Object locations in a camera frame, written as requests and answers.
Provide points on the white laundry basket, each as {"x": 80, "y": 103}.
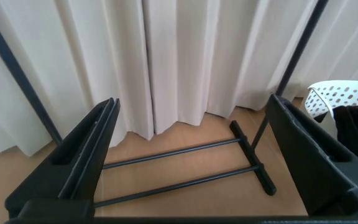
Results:
{"x": 340, "y": 93}

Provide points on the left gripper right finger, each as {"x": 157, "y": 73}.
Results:
{"x": 315, "y": 168}

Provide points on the white curtain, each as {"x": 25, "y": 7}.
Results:
{"x": 179, "y": 62}

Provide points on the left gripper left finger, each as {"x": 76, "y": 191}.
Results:
{"x": 73, "y": 161}

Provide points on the black clothes rack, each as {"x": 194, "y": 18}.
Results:
{"x": 253, "y": 157}

